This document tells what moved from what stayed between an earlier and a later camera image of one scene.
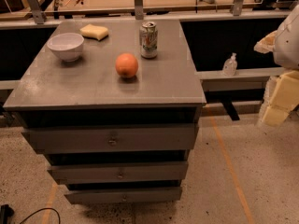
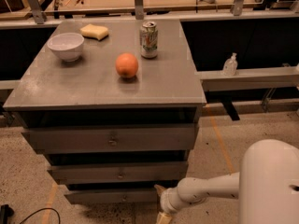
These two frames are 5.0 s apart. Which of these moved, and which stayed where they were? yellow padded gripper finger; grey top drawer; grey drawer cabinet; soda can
Moved: yellow padded gripper finger
Stayed: soda can; grey top drawer; grey drawer cabinet
